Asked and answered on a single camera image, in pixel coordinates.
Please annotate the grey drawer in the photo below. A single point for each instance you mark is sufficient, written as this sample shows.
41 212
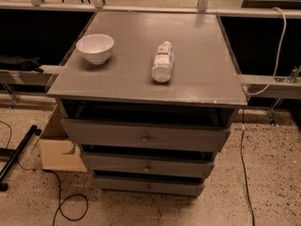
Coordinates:
147 164
138 135
127 184

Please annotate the grey drawer cabinet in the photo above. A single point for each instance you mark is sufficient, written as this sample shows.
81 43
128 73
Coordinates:
204 90

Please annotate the grey top drawer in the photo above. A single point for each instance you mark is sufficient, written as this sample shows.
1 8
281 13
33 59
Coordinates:
138 135

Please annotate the grey bottom drawer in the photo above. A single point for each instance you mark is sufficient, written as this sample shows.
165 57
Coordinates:
127 184

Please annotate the clear plastic bottle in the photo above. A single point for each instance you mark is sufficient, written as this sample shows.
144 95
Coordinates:
161 70

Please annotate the white bowl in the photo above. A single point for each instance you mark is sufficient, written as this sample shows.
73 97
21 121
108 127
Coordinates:
95 48

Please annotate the cardboard box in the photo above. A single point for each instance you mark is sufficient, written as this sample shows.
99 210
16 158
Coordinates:
57 152

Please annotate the black cloth bundle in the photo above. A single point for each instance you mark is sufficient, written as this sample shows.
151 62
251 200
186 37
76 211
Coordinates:
19 63

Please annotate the black stand leg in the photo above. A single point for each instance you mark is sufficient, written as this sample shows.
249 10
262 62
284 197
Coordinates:
10 156

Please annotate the metal rail bracket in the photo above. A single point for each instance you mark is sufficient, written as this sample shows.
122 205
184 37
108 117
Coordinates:
291 78

